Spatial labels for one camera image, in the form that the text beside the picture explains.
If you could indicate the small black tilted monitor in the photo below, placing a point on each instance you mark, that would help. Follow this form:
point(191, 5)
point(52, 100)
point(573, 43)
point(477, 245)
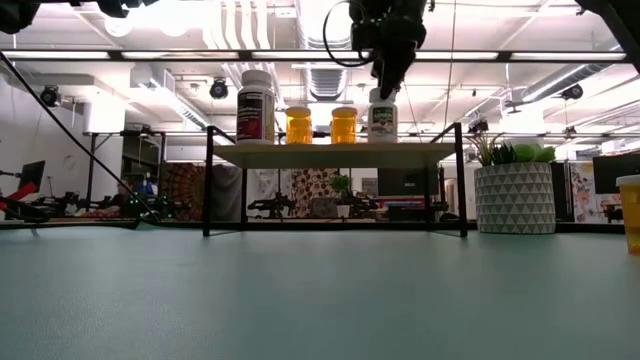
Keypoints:
point(32, 175)

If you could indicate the pastel floral print panel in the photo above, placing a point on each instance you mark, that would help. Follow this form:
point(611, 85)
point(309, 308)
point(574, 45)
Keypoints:
point(582, 197)

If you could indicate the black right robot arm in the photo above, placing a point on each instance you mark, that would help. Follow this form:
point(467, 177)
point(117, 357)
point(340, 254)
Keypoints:
point(620, 25)

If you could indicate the black ceiling spotlight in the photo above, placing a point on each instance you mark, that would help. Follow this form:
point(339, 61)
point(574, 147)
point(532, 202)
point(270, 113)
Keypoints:
point(572, 92)
point(218, 89)
point(50, 96)

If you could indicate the green table mat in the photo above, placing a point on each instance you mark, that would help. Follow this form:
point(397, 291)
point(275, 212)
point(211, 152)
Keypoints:
point(300, 320)

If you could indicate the large black monitor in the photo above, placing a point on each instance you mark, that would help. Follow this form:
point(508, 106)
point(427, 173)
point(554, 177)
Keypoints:
point(607, 172)

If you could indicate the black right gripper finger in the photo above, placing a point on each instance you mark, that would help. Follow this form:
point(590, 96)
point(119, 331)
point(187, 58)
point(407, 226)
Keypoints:
point(384, 70)
point(402, 62)

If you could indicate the large white bottle maroon label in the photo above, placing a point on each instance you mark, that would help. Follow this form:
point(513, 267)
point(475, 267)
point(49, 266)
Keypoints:
point(255, 117)

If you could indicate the wooden shelf black metal frame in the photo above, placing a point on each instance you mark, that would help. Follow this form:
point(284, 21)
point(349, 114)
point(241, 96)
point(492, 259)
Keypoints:
point(325, 155)

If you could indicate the small plant in white pot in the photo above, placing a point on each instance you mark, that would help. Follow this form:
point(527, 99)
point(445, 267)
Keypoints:
point(341, 185)

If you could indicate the brown mandala patterned panel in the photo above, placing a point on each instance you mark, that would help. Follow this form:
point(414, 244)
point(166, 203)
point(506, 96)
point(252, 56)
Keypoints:
point(182, 190)

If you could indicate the orange pill bottle white cap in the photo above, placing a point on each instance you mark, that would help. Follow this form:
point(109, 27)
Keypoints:
point(344, 127)
point(298, 127)
point(631, 215)

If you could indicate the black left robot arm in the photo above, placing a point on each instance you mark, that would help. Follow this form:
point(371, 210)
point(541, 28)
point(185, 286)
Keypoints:
point(15, 12)

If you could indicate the red floral patterned panel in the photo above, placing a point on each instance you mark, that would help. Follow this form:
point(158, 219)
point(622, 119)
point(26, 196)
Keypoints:
point(310, 190)

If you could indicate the black metal table frame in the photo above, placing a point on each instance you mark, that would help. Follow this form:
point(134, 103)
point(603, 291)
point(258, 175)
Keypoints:
point(75, 224)

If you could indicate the succulent in triangle-patterned pot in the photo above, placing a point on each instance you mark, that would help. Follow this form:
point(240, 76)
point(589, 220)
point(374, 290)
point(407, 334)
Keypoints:
point(515, 200)

